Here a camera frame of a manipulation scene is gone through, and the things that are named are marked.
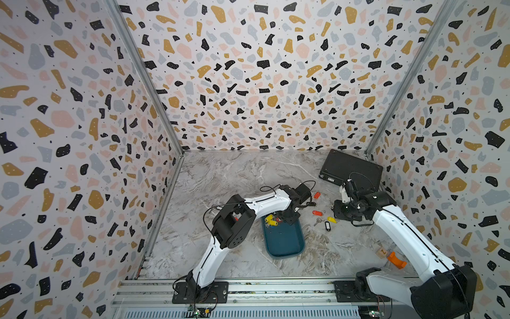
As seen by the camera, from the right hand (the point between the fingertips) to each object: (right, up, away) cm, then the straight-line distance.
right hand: (335, 212), depth 81 cm
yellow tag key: (-27, -6, +11) cm, 30 cm away
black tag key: (0, -9, +11) cm, 14 cm away
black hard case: (+13, +18, +31) cm, 38 cm away
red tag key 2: (-2, +4, +22) cm, 22 cm away
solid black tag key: (-6, 0, +19) cm, 20 cm away
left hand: (-17, -5, +11) cm, 21 cm away
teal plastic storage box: (-21, -12, +2) cm, 24 cm away
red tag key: (-4, -3, +14) cm, 15 cm away
